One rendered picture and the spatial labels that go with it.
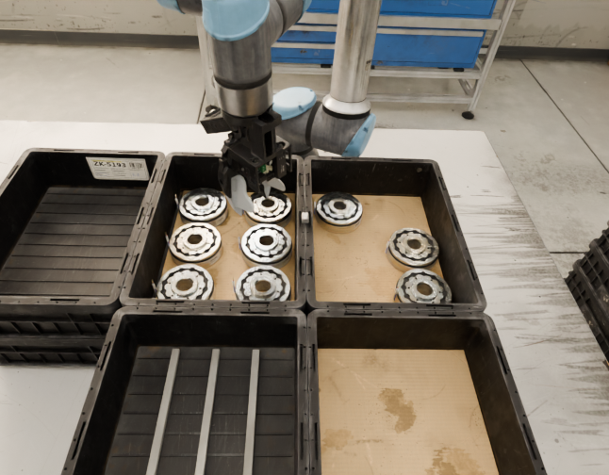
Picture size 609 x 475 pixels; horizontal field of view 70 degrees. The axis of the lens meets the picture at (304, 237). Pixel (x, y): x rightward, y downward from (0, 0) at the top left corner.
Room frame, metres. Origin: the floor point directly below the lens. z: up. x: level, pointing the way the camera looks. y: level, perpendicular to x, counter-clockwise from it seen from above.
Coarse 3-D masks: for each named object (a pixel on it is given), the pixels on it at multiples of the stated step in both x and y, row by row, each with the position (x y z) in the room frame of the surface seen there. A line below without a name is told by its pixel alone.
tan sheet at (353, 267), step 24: (384, 216) 0.71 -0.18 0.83; (408, 216) 0.71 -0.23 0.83; (336, 240) 0.62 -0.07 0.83; (360, 240) 0.63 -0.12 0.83; (384, 240) 0.63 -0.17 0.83; (336, 264) 0.56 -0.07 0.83; (360, 264) 0.56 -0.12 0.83; (384, 264) 0.57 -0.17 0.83; (336, 288) 0.50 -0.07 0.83; (360, 288) 0.50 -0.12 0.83; (384, 288) 0.50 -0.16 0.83
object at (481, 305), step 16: (304, 160) 0.76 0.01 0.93; (320, 160) 0.77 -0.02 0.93; (336, 160) 0.77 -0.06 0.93; (352, 160) 0.77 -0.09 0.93; (368, 160) 0.78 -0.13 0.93; (384, 160) 0.78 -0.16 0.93; (400, 160) 0.79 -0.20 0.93; (416, 160) 0.79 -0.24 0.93; (432, 160) 0.79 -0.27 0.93; (304, 176) 0.71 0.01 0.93; (304, 192) 0.66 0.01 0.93; (448, 192) 0.69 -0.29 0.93; (304, 208) 0.61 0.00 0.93; (448, 208) 0.64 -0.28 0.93; (464, 240) 0.55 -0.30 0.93; (464, 256) 0.51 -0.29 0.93; (480, 288) 0.44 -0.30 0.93; (320, 304) 0.39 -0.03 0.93; (336, 304) 0.39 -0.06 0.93; (352, 304) 0.40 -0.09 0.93; (368, 304) 0.40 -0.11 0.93; (384, 304) 0.40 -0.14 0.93; (400, 304) 0.40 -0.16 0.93; (416, 304) 0.40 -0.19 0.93; (432, 304) 0.41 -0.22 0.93; (448, 304) 0.41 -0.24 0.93; (464, 304) 0.41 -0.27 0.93; (480, 304) 0.41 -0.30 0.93
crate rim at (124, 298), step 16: (160, 176) 0.68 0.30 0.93; (160, 192) 0.63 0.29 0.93; (144, 224) 0.54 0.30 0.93; (304, 224) 0.57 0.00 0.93; (144, 240) 0.50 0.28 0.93; (304, 240) 0.53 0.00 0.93; (304, 256) 0.49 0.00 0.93; (128, 272) 0.43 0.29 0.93; (304, 272) 0.45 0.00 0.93; (128, 288) 0.40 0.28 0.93; (304, 288) 0.42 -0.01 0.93; (128, 304) 0.37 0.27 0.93; (144, 304) 0.37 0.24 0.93; (160, 304) 0.37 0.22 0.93; (176, 304) 0.37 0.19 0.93; (192, 304) 0.37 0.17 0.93; (208, 304) 0.38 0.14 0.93; (224, 304) 0.38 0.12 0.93; (240, 304) 0.38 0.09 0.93; (256, 304) 0.38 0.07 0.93; (272, 304) 0.38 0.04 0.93; (288, 304) 0.39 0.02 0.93; (304, 304) 0.39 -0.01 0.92
